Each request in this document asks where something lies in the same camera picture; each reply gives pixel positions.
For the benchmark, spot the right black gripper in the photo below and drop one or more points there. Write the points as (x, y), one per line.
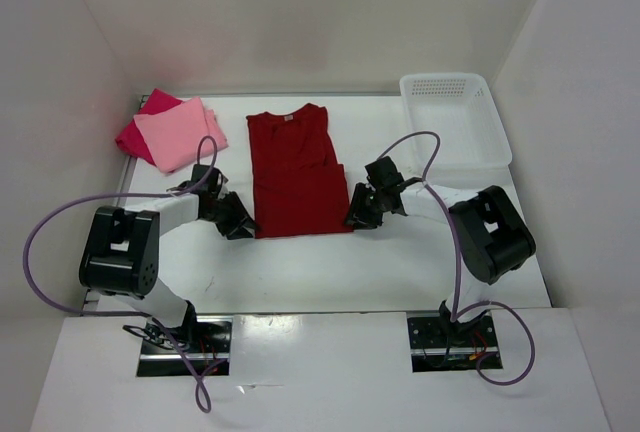
(358, 210)

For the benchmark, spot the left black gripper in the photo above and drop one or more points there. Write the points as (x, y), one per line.
(240, 217)

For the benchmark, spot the dark red t shirt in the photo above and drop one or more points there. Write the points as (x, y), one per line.
(299, 186)

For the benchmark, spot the light pink t shirt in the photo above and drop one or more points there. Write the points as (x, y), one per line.
(172, 137)

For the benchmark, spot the magenta t shirt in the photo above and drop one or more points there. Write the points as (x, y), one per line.
(130, 140)

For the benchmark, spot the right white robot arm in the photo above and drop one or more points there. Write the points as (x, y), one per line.
(490, 237)

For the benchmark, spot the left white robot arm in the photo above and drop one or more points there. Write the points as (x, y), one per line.
(122, 253)

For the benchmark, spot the white plastic basket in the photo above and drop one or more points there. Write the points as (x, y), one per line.
(459, 108)

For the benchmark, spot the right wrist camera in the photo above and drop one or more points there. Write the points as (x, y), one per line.
(383, 174)

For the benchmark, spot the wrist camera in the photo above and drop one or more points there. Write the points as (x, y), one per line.
(383, 174)
(208, 179)

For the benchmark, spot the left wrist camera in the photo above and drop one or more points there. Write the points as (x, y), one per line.
(208, 179)

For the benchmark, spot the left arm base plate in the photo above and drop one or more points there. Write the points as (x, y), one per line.
(208, 353)

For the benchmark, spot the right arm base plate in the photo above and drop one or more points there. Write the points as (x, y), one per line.
(433, 350)

